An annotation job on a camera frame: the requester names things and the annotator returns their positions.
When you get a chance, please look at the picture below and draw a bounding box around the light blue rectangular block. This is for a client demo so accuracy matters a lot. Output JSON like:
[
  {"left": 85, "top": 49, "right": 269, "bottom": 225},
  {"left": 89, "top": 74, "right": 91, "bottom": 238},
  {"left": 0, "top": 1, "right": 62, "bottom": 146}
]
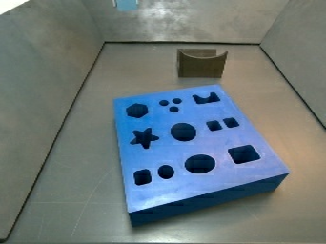
[{"left": 117, "top": 0, "right": 138, "bottom": 11}]

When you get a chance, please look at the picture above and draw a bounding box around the blue foam shape board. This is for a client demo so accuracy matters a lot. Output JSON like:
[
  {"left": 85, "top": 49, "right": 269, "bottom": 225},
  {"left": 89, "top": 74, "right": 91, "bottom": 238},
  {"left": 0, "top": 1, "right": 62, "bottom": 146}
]
[{"left": 114, "top": 85, "right": 289, "bottom": 226}]

